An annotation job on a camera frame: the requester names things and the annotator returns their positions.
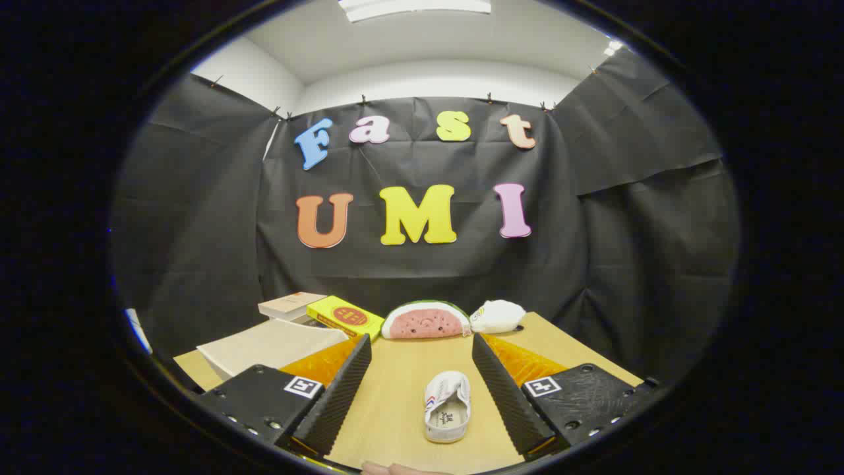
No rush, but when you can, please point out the white canvas shoe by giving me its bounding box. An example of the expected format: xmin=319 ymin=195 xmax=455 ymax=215
xmin=423 ymin=370 xmax=472 ymax=444

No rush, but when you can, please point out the yellow book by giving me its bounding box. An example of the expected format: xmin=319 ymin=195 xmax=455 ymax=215
xmin=306 ymin=295 xmax=385 ymax=342

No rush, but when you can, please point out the ceiling light panel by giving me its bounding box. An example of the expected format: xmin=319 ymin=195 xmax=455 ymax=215
xmin=338 ymin=0 xmax=492 ymax=23

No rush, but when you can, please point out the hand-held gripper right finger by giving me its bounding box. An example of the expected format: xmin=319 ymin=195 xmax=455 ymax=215
xmin=472 ymin=332 xmax=660 ymax=461

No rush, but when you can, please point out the watermelon plush toy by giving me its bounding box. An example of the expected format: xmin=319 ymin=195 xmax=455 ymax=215
xmin=381 ymin=300 xmax=472 ymax=340

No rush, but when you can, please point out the white panel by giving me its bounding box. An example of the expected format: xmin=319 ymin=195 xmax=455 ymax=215
xmin=125 ymin=309 xmax=153 ymax=354

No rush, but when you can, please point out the cream storage box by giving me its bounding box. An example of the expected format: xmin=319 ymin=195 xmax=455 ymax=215
xmin=196 ymin=318 xmax=350 ymax=380

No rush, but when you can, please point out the white plush toy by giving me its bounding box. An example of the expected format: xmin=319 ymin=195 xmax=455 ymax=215
xmin=469 ymin=300 xmax=526 ymax=334

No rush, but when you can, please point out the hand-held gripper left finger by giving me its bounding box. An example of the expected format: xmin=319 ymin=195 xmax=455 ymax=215
xmin=198 ymin=333 xmax=373 ymax=457

